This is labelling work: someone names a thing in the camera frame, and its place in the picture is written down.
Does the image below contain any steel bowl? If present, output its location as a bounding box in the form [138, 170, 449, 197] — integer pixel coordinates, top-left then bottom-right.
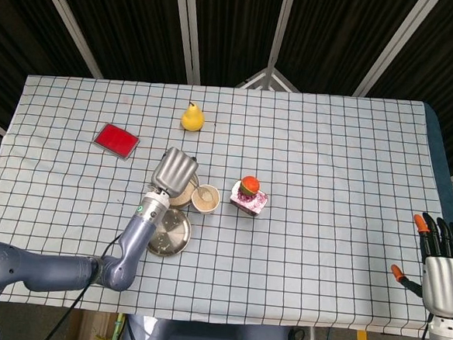
[167, 169, 202, 211]

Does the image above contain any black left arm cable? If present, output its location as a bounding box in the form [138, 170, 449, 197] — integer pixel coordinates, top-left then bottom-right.
[41, 227, 124, 340]

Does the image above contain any black pleated curtain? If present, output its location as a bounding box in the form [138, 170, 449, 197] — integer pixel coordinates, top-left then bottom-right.
[0, 0, 453, 186]

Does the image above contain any shallow steel plate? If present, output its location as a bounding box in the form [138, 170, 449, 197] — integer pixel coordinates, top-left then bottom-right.
[145, 206, 193, 258]

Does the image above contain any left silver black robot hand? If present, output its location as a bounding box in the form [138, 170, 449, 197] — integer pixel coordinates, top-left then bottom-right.
[149, 144, 201, 200]

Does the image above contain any red flat ink pad box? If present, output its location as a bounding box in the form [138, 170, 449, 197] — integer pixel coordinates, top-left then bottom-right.
[92, 121, 143, 161]

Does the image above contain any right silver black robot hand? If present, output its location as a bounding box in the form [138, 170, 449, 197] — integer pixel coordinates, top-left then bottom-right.
[387, 210, 453, 319]

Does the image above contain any checked light blue tablecloth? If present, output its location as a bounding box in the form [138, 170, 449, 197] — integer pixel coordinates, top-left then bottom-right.
[0, 71, 453, 340]

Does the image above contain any yellow pear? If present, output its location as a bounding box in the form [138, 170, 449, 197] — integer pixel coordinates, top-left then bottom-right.
[179, 101, 206, 133]

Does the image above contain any white paper cup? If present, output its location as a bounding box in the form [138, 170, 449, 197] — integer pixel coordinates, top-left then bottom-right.
[189, 182, 223, 216]

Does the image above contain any white triangular frame brace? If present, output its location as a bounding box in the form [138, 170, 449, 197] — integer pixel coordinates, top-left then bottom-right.
[235, 64, 301, 93]

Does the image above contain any small metal spoon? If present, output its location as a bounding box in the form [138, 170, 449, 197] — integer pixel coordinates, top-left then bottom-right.
[189, 181, 216, 203]

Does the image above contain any white metal frame post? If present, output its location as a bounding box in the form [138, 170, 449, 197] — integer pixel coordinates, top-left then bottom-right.
[168, 0, 207, 85]
[265, 0, 297, 73]
[28, 0, 109, 80]
[351, 0, 444, 103]

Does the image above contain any orange and green ball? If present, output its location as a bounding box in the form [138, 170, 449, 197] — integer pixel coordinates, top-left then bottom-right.
[239, 174, 261, 199]

